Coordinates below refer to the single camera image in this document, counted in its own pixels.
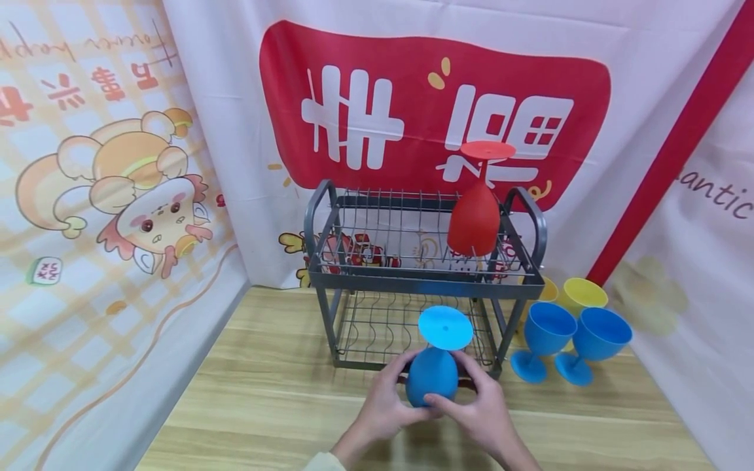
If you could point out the blue plastic goblet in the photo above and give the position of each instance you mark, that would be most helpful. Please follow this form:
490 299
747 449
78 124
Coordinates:
432 376
546 330
601 337

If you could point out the person's right thumb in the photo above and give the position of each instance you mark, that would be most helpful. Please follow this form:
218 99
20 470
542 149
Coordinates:
446 404

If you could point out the person's right forearm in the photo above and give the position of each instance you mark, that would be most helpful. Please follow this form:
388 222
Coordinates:
518 458

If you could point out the person's right index finger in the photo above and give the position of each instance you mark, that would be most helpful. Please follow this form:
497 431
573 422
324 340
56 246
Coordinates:
471 366

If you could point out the grey two-tier dish rack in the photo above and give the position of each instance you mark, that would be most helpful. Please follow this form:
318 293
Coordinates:
424 286

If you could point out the person's left forearm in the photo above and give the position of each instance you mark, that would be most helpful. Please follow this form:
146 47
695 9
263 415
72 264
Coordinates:
341 458

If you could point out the person's left index finger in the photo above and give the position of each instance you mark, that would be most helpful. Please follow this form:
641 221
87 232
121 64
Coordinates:
400 362

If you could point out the person's left thumb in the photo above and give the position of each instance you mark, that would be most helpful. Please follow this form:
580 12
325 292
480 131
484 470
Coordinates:
419 413

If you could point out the yellow plastic goblet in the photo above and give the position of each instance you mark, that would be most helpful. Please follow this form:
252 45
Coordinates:
582 294
549 291

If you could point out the person's right hand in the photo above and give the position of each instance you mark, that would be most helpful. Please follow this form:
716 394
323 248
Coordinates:
480 409

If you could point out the person's left hand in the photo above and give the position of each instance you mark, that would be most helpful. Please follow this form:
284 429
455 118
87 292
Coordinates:
380 405

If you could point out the red plastic goblet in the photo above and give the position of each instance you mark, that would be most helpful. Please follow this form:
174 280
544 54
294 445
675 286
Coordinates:
474 222

